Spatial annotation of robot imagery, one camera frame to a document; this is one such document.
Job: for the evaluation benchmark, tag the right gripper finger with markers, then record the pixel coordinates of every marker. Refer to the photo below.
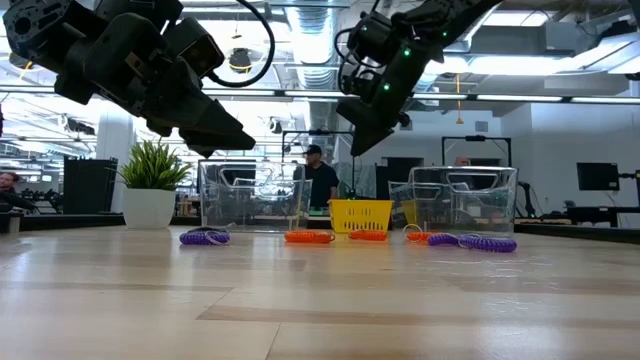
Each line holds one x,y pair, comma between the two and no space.
350,109
372,132

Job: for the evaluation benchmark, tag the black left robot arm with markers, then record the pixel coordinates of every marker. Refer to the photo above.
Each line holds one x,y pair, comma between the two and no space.
30,25

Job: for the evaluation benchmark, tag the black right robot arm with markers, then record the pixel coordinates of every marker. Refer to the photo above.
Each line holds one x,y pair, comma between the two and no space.
465,15

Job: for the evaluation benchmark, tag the black background robot arm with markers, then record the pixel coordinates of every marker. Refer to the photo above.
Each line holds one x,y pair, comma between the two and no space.
525,192

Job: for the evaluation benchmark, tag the clear plastic bin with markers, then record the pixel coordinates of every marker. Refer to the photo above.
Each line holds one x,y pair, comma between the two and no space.
500,200
250,200

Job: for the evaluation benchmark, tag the person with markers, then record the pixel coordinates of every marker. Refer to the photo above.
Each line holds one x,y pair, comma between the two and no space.
7,181
322,182
462,161

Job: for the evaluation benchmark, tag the black round ceiling fixture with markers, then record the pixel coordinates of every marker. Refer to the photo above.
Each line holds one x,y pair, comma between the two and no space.
241,60

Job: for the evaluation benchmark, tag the green plant in white pot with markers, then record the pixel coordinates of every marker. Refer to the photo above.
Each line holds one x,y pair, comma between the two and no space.
149,207

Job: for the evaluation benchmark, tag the yellow plastic basket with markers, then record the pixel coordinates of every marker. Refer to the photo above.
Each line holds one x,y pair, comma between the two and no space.
360,215

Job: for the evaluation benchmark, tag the black cabinet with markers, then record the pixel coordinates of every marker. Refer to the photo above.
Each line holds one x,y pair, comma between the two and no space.
90,185

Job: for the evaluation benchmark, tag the long ceiling light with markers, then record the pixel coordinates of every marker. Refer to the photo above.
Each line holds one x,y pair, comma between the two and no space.
605,100
520,98

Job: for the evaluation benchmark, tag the black monitor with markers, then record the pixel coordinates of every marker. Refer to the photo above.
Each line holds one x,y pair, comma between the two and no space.
597,176

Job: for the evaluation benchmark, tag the black background desk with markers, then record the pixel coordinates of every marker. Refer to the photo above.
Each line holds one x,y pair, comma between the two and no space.
600,214

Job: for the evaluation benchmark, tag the silver ventilation duct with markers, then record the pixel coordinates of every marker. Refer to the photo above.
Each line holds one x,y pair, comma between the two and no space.
312,75

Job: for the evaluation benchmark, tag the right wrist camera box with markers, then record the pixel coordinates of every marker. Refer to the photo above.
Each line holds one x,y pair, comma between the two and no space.
372,37

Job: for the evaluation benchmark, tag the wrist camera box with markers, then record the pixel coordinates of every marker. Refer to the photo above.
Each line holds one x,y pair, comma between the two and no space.
372,37
197,47

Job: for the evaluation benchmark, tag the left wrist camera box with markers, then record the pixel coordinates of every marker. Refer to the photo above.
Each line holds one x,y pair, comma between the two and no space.
197,47

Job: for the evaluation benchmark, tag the black aluminium table frame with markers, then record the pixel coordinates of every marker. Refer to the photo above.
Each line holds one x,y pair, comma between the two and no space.
75,221

